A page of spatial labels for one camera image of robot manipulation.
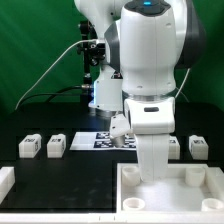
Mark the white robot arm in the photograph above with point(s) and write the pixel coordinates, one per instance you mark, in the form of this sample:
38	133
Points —
145	41

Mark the white obstacle front rail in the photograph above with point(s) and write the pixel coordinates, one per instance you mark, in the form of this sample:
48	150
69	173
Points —
192	218

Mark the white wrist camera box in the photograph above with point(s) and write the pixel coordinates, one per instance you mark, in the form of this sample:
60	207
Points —
119	127

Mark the white square tabletop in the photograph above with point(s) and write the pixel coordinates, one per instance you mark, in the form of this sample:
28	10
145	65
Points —
185	188

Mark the black camera stand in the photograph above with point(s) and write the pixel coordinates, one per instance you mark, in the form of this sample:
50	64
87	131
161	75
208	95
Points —
93	50

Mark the white obstacle left piece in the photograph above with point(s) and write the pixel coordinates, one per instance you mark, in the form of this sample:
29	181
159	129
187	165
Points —
7	180

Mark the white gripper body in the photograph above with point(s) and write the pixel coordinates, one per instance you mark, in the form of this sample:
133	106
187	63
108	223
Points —
151	123

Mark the white tag base sheet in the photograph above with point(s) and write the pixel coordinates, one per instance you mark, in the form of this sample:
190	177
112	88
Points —
99	141

